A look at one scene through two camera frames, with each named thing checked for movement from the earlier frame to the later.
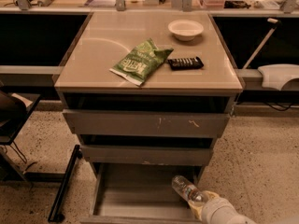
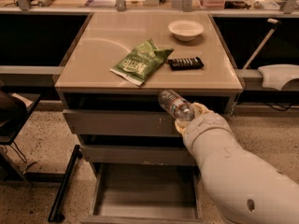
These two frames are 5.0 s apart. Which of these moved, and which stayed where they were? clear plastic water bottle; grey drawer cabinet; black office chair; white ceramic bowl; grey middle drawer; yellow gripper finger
Moved: yellow gripper finger; clear plastic water bottle
Stayed: grey drawer cabinet; white ceramic bowl; grey middle drawer; black office chair
